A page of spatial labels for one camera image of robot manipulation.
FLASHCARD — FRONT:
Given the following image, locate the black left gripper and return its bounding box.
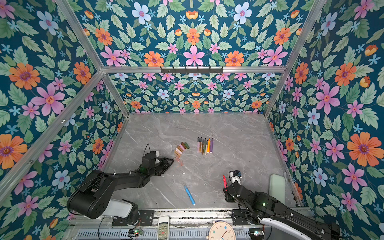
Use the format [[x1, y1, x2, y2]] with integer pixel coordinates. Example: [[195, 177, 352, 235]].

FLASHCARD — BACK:
[[148, 157, 175, 178]]

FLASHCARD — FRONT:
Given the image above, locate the pink marker pen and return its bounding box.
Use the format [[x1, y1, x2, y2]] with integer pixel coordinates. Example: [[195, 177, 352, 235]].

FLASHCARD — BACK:
[[223, 175, 228, 188]]

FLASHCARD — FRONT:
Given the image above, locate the brown pen tan cap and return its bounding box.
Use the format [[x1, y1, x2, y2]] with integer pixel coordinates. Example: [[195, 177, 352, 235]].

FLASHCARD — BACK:
[[201, 139, 204, 155]]

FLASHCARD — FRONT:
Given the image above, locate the beige marker pen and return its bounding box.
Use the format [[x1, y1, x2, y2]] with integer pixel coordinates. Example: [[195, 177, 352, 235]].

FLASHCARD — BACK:
[[205, 140, 209, 155]]

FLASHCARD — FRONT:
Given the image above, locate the blue marker pen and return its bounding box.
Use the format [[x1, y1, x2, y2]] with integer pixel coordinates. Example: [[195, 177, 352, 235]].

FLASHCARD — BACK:
[[184, 185, 196, 206]]

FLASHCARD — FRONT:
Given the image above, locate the purple marker pen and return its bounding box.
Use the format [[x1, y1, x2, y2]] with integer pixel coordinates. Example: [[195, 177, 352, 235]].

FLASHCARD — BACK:
[[210, 138, 214, 154]]

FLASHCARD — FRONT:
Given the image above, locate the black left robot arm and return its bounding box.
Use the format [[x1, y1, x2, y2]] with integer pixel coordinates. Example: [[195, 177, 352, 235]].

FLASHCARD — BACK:
[[67, 151, 175, 219]]

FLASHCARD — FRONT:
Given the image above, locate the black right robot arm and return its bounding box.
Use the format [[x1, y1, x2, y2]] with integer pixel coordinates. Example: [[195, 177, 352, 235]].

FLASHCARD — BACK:
[[223, 182, 340, 240]]

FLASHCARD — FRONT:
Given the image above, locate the round pink clock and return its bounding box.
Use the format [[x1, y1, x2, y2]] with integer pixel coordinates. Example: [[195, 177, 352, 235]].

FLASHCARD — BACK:
[[206, 221, 236, 240]]

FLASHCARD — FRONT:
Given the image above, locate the pale green adapter box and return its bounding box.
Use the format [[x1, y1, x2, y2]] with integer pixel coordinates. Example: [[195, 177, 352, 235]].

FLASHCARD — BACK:
[[269, 174, 286, 204]]

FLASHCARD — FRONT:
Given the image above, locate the right small circuit board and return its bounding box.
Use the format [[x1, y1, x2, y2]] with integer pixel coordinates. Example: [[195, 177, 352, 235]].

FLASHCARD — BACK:
[[249, 229, 265, 240]]

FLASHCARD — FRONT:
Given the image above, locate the small circuit board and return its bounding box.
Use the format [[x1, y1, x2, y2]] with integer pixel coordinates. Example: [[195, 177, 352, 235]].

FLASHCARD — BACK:
[[128, 229, 144, 238], [249, 229, 265, 240]]

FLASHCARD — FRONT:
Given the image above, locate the white remote control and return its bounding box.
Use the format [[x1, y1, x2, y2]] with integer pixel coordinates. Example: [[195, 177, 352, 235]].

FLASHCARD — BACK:
[[157, 216, 170, 240]]

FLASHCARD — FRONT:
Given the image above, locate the left small circuit board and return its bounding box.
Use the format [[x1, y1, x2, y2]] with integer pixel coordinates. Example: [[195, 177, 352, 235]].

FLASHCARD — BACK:
[[128, 229, 144, 238]]

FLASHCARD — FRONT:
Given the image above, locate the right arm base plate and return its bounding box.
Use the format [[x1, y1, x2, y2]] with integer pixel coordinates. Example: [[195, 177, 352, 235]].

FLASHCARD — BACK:
[[231, 209, 260, 226]]

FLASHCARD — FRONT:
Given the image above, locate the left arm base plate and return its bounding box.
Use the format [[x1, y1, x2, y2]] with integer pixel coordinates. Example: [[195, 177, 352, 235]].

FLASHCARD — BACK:
[[112, 210, 155, 227]]

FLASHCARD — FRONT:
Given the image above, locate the black hook rail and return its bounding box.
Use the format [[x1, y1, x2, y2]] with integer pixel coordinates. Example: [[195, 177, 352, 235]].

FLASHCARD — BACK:
[[160, 67, 224, 74]]

